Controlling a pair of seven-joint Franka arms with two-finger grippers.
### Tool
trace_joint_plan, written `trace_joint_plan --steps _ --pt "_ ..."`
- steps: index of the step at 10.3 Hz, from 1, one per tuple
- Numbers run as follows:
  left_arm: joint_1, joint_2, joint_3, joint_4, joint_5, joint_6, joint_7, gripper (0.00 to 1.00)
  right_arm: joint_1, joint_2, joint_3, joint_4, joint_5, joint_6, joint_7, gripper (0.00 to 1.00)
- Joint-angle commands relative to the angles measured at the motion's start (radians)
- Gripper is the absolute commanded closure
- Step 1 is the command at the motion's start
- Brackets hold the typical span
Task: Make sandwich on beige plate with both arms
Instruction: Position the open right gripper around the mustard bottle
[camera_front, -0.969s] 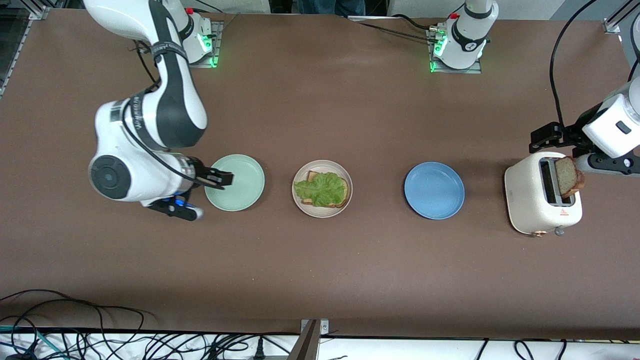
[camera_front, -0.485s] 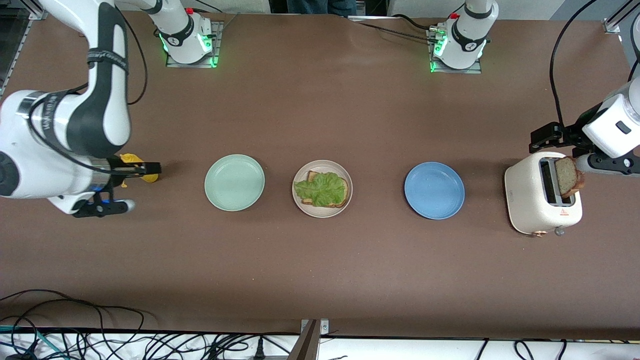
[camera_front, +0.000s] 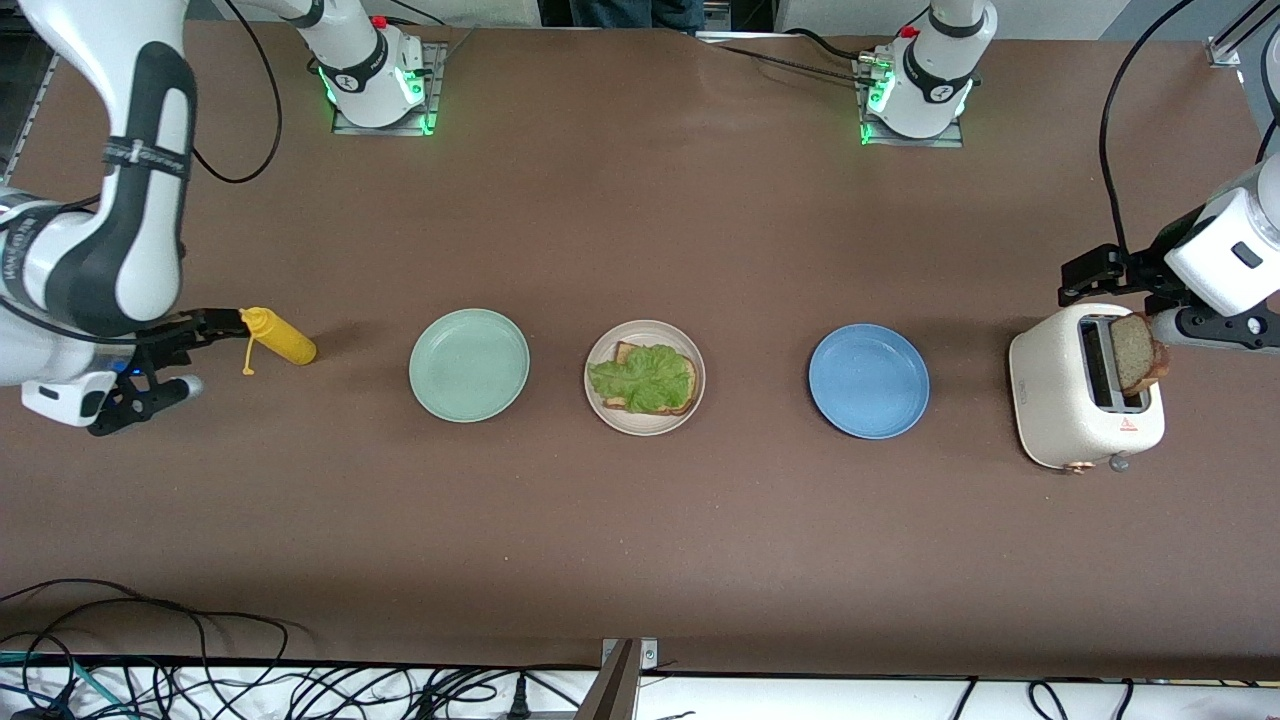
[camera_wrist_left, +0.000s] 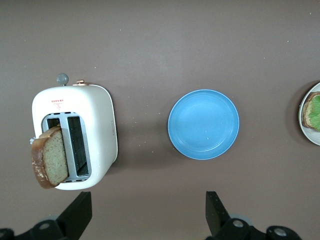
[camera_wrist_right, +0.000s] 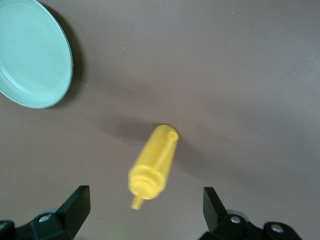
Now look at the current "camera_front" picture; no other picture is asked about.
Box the yellow mustard squeeze bottle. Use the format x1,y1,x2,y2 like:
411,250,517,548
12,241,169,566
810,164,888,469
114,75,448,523
240,306,318,377

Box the brown toasted bread slice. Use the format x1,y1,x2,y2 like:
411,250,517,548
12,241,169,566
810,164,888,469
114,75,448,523
1108,311,1172,396
603,341,700,417

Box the green lettuce leaf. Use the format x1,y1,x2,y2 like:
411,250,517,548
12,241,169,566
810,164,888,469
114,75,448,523
588,344,696,415

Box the blue round plate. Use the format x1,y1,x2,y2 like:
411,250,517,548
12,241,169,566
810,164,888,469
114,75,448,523
808,323,931,440

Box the mint green round plate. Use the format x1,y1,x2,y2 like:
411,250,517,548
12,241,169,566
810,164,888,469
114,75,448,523
408,308,531,424

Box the beige round plate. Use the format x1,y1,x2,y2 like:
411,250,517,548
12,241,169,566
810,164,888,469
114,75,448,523
583,319,707,437

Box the white two-slot toaster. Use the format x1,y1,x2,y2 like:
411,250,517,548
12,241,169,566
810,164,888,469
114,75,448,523
1008,303,1167,474

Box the person in blue jeans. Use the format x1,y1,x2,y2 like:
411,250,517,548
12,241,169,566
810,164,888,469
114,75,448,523
570,0,706,31

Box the grey metal beam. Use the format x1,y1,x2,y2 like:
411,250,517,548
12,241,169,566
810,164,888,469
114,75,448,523
575,638,641,720

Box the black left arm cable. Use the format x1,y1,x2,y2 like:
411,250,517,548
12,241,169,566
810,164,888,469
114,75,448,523
1100,0,1201,256

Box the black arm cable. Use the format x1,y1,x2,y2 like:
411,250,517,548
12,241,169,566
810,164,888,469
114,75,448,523
190,0,284,185
1100,0,1201,256

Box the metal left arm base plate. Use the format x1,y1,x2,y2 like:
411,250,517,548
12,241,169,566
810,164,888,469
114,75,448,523
853,55,966,149

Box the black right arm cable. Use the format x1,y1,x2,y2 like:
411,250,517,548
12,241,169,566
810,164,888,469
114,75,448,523
190,0,284,185

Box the short aluminium frame profile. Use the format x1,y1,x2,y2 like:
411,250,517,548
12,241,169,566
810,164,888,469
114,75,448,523
1205,0,1280,69

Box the long black looped cable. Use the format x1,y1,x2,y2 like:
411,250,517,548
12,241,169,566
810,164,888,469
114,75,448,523
0,578,293,720

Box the long aluminium table rail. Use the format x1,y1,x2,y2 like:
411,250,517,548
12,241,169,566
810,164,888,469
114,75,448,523
0,60,63,191

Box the teal cable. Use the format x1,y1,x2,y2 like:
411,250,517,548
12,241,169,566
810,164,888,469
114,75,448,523
0,650,136,720

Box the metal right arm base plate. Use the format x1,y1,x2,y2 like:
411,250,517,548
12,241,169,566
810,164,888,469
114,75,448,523
332,40,447,137

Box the thick black table cable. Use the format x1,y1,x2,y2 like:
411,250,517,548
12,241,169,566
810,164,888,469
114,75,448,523
780,27,871,63

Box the thin black table cable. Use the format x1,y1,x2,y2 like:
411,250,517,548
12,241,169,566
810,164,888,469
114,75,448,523
700,40,871,86

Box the small metal bracket plate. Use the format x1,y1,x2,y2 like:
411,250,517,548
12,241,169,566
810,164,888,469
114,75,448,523
600,637,659,673

